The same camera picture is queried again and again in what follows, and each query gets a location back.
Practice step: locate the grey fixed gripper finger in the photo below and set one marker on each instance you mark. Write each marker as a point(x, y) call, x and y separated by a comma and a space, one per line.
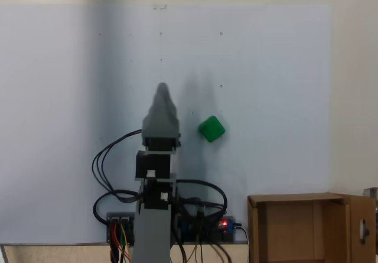
point(163, 106)

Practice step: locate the green die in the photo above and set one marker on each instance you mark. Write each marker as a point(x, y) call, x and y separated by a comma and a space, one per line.
point(211, 128)

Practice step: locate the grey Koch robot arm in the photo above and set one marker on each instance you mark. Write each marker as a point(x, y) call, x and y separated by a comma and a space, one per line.
point(152, 233)

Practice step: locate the blue circuit board red LED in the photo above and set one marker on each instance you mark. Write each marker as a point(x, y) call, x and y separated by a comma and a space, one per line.
point(227, 227)

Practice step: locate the brown cardboard box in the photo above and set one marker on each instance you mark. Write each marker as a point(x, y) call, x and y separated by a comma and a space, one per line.
point(295, 230)

